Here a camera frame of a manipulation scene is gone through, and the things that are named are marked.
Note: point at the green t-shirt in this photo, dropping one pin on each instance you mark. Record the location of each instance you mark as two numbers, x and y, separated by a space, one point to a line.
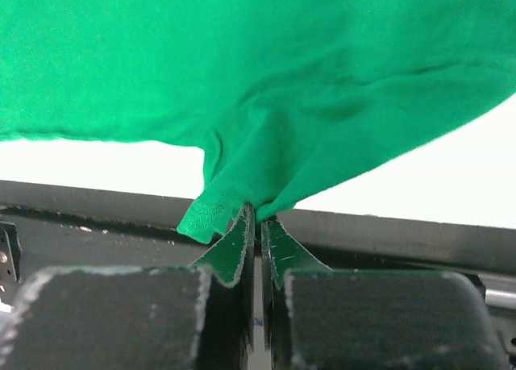
286 98

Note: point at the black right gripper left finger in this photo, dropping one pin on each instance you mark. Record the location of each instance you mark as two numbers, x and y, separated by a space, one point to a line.
130 317

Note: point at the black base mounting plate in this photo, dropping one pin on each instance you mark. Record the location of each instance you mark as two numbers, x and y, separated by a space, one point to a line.
488 252

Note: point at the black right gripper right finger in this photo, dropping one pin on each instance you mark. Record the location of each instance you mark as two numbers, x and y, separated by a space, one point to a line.
318 317

